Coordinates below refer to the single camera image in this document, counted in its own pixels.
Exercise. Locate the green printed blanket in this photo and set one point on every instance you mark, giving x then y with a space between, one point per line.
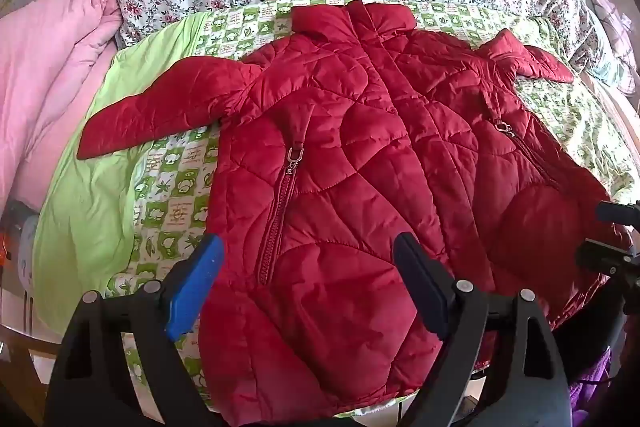
170 217

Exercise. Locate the plaid pillow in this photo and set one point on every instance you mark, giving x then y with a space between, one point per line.
612 22

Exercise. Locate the pink quilt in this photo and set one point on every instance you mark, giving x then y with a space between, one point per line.
45 72

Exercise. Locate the wooden bed frame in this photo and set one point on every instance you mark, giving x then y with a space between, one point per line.
25 372

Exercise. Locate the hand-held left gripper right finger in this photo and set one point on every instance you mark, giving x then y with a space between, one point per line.
419 284

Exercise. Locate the purple cloth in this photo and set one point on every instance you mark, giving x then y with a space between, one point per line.
595 382

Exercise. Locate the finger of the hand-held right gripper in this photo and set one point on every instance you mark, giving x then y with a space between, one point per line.
602 257
617 212

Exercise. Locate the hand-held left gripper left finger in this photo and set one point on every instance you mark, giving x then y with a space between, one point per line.
196 287

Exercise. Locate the red quilted jacket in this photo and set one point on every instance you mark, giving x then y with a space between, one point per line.
350 147

